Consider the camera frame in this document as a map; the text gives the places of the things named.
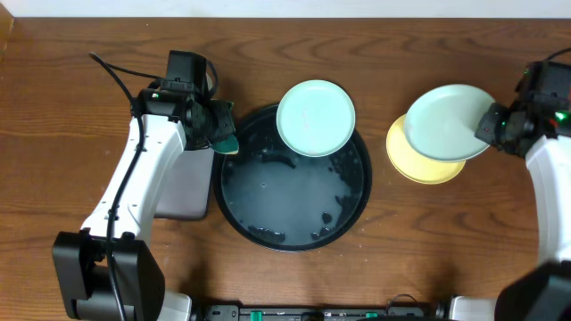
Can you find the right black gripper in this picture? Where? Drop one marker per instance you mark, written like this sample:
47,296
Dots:
487,125

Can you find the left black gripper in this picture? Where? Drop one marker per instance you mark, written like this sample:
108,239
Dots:
196,143

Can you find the green yellow sponge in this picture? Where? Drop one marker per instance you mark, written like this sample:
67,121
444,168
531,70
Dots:
225,145

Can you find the light green plate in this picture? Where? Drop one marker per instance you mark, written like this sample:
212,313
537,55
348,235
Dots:
441,124
315,118

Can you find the yellow plate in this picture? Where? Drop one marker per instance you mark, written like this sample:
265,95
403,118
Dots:
412,164

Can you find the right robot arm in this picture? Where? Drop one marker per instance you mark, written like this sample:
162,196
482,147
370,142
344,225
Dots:
541,135

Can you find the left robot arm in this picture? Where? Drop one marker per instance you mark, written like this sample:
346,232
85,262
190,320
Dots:
106,270

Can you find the rectangular black tray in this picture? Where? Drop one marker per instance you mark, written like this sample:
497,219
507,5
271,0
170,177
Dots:
186,193

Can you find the round black tray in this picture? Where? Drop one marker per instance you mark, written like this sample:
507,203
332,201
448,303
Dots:
284,201

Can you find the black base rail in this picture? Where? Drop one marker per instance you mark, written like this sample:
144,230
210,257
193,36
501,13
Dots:
227,312

